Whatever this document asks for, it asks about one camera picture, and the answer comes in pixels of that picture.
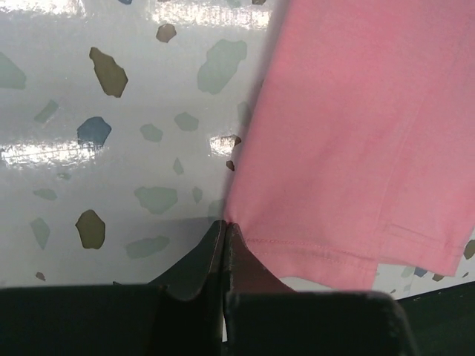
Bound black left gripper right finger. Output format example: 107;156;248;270
223;224;419;355

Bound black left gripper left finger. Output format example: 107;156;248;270
1;221;226;355

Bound pink t-shirt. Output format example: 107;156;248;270
225;1;474;289

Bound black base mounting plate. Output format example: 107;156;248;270
398;282;475;356

